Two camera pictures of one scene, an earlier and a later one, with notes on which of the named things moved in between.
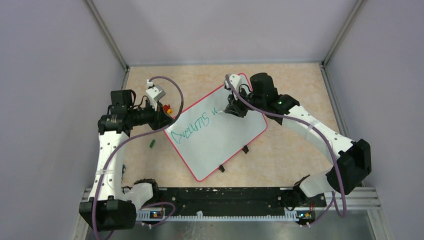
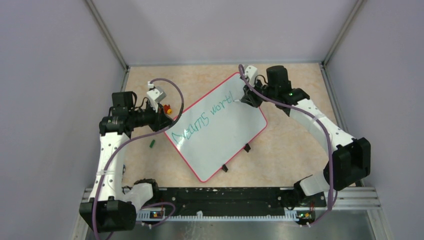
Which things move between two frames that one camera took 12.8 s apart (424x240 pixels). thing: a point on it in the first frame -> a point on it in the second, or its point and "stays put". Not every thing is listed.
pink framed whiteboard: x=206 y=141 stays put
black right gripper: x=234 y=107 -> x=249 y=97
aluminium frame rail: x=126 y=71 stays put
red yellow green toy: x=167 y=109 stays put
